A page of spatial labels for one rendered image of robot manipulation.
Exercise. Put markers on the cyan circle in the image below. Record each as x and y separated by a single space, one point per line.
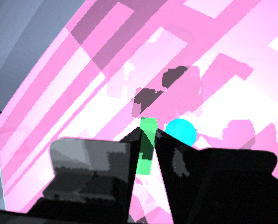
183 130

